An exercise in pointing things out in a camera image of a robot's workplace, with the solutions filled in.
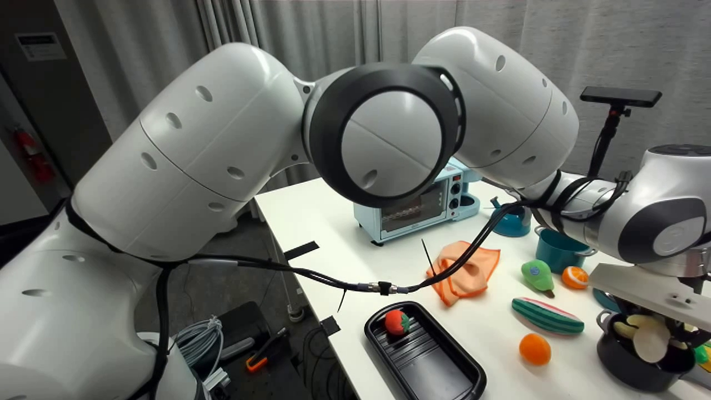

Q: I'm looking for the grey-white gripper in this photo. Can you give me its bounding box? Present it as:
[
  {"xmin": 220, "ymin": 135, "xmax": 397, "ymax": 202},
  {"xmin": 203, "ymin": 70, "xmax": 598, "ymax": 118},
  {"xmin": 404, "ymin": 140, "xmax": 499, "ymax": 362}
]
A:
[{"xmin": 585, "ymin": 262, "xmax": 711, "ymax": 354}]

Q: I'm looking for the black pot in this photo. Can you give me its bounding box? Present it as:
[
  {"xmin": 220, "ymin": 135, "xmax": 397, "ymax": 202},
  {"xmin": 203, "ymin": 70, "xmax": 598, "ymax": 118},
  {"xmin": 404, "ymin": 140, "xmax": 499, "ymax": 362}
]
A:
[{"xmin": 594, "ymin": 306, "xmax": 699, "ymax": 396}]

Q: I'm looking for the green and yellow toy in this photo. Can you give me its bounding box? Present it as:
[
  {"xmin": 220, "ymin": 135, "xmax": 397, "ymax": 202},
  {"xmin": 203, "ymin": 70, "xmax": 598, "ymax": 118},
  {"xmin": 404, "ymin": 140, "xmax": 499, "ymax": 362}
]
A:
[{"xmin": 691, "ymin": 340, "xmax": 711, "ymax": 374}]

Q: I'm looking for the toy orange half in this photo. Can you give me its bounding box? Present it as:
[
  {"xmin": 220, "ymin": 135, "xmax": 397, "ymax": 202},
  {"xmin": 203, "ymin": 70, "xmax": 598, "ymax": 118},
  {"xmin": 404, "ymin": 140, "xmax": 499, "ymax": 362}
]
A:
[{"xmin": 557, "ymin": 265, "xmax": 593, "ymax": 293}]

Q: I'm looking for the teal toy cup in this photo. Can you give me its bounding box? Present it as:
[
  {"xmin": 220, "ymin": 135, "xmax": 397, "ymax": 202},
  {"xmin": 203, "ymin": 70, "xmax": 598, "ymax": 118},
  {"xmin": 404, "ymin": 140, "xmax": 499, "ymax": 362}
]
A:
[{"xmin": 532, "ymin": 224, "xmax": 600, "ymax": 275}]

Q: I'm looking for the orange toy fruit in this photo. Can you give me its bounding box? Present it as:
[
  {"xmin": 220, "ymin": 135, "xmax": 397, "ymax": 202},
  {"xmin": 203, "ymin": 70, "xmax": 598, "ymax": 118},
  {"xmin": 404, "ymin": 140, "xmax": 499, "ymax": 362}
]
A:
[{"xmin": 518, "ymin": 332, "xmax": 553, "ymax": 370}]

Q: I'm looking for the green toy pear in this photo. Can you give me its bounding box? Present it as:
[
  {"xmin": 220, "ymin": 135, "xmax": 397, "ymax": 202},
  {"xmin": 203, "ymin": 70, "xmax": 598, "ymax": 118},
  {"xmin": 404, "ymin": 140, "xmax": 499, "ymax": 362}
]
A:
[{"xmin": 519, "ymin": 257, "xmax": 557, "ymax": 300}]

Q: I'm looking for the teal toy bowl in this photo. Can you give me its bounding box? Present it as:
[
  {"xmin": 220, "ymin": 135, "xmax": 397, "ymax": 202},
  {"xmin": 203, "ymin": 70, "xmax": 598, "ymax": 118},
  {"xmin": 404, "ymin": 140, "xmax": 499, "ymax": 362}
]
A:
[{"xmin": 489, "ymin": 197, "xmax": 536, "ymax": 240}]

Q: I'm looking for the orange cloth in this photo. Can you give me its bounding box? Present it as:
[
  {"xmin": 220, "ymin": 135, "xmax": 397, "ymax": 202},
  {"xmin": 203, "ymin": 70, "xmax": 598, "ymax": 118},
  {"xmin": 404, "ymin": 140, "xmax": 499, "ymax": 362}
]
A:
[{"xmin": 423, "ymin": 238, "xmax": 503, "ymax": 308}]

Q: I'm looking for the black plastic tray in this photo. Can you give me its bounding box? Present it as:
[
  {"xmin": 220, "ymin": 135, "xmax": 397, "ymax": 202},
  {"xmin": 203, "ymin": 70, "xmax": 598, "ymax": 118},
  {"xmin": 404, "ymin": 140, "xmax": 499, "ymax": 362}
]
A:
[{"xmin": 361, "ymin": 297, "xmax": 489, "ymax": 400}]

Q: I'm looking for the red toy strawberry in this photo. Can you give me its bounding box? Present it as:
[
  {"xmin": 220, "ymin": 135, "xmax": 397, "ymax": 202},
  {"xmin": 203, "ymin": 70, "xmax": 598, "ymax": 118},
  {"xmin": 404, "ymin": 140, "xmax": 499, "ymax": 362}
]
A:
[{"xmin": 381, "ymin": 306, "xmax": 414, "ymax": 340}]

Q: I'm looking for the light blue toy oven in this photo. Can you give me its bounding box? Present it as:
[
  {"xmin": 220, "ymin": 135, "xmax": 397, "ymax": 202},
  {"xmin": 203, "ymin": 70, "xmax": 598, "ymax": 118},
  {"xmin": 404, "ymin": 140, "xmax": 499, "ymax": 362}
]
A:
[{"xmin": 351, "ymin": 156, "xmax": 482, "ymax": 247}]

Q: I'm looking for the grey curtain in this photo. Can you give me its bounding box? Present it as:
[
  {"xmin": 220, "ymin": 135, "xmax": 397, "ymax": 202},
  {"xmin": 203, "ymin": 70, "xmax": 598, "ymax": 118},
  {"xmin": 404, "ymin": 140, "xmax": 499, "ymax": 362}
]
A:
[{"xmin": 53, "ymin": 0, "xmax": 711, "ymax": 186}]

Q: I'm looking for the short black tape strip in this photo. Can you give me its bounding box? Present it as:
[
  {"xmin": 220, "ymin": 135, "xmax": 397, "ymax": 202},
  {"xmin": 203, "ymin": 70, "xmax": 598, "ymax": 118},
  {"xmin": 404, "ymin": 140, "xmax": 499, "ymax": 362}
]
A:
[{"xmin": 318, "ymin": 316, "xmax": 343, "ymax": 338}]

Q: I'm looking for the long black tape strip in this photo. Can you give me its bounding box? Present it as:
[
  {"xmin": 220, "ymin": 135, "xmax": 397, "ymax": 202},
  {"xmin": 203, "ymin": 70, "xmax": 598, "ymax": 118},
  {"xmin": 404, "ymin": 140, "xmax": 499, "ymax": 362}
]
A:
[{"xmin": 282, "ymin": 238, "xmax": 321, "ymax": 262}]

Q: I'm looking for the black box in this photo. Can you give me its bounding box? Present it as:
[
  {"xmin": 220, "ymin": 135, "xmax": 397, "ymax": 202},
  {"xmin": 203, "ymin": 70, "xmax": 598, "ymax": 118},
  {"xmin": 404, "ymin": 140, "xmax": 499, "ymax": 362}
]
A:
[{"xmin": 213, "ymin": 297, "xmax": 273, "ymax": 365}]

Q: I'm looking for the black camera stand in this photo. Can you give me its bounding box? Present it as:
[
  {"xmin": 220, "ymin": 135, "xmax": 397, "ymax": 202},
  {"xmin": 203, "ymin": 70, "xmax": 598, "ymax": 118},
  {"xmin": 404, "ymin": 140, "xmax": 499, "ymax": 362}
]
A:
[{"xmin": 578, "ymin": 84, "xmax": 664, "ymax": 182}]

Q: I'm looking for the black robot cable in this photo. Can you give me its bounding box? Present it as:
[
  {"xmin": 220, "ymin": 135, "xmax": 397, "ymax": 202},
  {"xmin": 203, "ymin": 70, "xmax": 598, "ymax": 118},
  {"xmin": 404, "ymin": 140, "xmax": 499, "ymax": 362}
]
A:
[{"xmin": 64, "ymin": 171, "xmax": 635, "ymax": 400}]

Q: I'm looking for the orange handled tool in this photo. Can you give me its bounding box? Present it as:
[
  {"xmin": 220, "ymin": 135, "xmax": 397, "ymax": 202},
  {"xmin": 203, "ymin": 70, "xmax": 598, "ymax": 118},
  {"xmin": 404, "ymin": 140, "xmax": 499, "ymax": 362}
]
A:
[{"xmin": 242, "ymin": 325, "xmax": 292, "ymax": 374}]

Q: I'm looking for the light blue cable bundle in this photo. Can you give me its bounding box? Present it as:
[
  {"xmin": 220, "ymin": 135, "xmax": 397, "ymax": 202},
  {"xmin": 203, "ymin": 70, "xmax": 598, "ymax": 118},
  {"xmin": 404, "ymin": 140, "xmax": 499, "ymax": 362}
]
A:
[{"xmin": 170, "ymin": 316, "xmax": 232, "ymax": 396}]

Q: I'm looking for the red wall fixture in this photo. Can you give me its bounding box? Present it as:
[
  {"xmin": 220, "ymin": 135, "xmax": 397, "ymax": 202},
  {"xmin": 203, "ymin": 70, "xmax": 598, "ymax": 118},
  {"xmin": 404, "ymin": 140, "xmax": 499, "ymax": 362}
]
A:
[{"xmin": 11, "ymin": 126, "xmax": 58, "ymax": 186}]

